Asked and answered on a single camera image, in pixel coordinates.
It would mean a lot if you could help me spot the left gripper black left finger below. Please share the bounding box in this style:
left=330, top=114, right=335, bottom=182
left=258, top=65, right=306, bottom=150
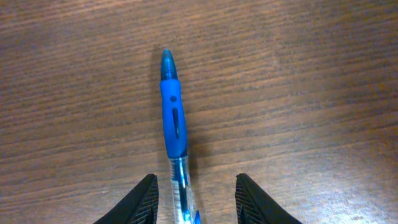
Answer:
left=95, top=174, right=159, bottom=224

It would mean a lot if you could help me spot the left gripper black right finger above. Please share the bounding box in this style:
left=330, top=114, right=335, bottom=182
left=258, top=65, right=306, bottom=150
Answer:
left=235, top=173, right=301, bottom=224

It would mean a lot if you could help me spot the blue ballpoint pen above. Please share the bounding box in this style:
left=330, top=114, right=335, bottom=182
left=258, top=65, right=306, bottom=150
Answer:
left=160, top=49, right=201, bottom=224

